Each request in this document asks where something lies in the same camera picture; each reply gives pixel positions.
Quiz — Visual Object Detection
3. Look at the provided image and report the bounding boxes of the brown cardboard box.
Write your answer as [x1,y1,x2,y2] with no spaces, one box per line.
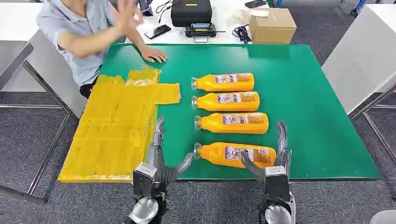
[249,8,297,44]

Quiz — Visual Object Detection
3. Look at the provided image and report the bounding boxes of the blue object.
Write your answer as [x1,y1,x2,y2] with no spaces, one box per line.
[351,0,368,15]

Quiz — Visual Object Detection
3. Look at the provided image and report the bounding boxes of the dark phone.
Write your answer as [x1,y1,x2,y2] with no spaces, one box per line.
[244,0,268,9]

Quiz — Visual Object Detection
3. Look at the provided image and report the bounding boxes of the yellow plastic sheet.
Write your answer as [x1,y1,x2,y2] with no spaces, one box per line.
[58,67,182,183]

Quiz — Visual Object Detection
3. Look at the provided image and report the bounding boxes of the green table mat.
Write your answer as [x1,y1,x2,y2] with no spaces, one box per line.
[99,43,382,182]

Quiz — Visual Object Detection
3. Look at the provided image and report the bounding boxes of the orange drink bottle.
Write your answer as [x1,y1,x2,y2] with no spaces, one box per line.
[191,73,255,93]
[191,91,261,112]
[193,141,277,169]
[194,112,269,135]

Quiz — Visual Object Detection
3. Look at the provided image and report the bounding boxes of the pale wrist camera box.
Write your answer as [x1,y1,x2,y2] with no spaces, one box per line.
[264,166,291,202]
[132,162,158,197]

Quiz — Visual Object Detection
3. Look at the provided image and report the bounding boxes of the black cable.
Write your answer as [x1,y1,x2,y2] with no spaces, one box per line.
[155,0,181,24]

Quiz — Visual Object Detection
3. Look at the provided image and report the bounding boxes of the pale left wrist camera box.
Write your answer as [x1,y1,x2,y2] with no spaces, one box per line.
[132,162,158,197]

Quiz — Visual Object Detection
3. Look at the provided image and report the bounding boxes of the pale grey rounded object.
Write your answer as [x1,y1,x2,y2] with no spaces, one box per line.
[369,210,396,224]

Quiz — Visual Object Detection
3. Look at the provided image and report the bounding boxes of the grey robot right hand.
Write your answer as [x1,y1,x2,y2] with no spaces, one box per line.
[240,119,292,185]

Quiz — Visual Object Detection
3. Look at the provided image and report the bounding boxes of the person's right hand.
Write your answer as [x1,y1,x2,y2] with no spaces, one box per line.
[113,0,145,36]

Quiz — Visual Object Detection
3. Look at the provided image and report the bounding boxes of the white table with steel legs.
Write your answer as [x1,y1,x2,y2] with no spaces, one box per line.
[0,2,88,205]
[321,3,396,164]

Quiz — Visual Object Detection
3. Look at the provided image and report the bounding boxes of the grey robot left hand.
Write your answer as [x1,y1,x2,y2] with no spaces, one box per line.
[146,116,195,184]

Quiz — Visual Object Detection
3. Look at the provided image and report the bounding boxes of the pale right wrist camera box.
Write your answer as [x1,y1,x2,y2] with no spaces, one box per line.
[264,166,291,202]

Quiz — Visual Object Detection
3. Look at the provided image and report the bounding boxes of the white paper slip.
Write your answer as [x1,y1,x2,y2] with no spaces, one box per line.
[250,9,270,18]

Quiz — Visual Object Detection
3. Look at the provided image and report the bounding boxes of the white desk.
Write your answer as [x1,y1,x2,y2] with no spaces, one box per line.
[125,0,274,45]

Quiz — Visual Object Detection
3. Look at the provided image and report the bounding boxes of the person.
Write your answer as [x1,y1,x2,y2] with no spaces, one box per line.
[35,0,168,99]

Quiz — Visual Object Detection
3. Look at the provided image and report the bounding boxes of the dark coiled cable bundle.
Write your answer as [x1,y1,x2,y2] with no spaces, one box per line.
[232,24,253,44]

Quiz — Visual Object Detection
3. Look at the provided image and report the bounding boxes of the person's left hand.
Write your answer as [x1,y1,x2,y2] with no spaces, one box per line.
[140,46,168,63]

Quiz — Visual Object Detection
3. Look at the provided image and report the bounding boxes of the clear tape roll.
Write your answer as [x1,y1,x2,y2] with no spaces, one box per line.
[233,8,252,24]

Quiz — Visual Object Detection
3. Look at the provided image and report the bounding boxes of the black remote controller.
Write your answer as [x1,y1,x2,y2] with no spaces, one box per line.
[184,22,226,43]

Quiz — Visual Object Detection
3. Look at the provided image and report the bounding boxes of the black smartphone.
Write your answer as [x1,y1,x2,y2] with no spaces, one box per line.
[144,24,172,40]

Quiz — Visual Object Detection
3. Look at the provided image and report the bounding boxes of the black carry case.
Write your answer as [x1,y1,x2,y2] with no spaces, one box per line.
[170,0,213,28]

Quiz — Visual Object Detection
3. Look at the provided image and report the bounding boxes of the dark tablet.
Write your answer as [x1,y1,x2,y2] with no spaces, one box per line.
[139,0,155,17]

